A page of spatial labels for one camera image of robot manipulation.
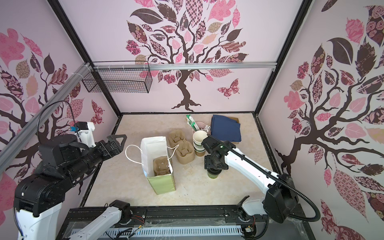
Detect white paper takeout bag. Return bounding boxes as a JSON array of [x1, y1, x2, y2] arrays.
[[125, 137, 179, 195]]

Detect white slotted cable duct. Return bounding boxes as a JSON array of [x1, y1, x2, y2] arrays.
[[91, 226, 243, 240]]

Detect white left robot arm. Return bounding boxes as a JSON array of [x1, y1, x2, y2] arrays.
[[14, 135, 127, 240]]

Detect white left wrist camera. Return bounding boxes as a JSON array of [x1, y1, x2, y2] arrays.
[[70, 122, 96, 148]]

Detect green wrapped stirrers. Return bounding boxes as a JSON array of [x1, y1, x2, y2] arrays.
[[186, 115, 196, 131]]

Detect aluminium rail left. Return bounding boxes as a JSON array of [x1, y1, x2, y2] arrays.
[[1, 63, 92, 173]]

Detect blue napkin stack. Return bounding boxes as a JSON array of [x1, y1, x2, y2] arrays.
[[210, 114, 242, 142]]

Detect brown cardboard napkin box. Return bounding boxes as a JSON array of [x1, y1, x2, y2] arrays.
[[209, 116, 243, 144]]

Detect black wire basket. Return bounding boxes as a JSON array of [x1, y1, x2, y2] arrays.
[[82, 60, 153, 94]]

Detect stacked paper cups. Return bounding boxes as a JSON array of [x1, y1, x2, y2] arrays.
[[193, 131, 208, 157]]

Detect aluminium rail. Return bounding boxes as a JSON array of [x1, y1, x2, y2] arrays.
[[93, 62, 277, 71], [1, 63, 92, 173]]

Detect white green paper cup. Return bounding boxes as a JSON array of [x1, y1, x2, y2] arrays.
[[208, 171, 221, 179]]

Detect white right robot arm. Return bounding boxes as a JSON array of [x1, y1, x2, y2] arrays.
[[202, 136, 299, 224]]

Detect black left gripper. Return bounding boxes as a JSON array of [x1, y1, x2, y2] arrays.
[[65, 133, 128, 179]]

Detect pink bucket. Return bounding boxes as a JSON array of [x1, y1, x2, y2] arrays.
[[193, 122, 211, 134]]

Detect single cardboard cup carrier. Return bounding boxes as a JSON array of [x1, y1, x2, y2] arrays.
[[153, 156, 171, 176]]

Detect black corrugated cable hose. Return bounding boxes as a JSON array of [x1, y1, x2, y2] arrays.
[[206, 134, 322, 223]]

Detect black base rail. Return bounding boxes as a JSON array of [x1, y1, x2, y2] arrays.
[[55, 204, 301, 240]]

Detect aluminium rail back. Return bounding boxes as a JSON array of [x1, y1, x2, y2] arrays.
[[93, 62, 277, 71]]

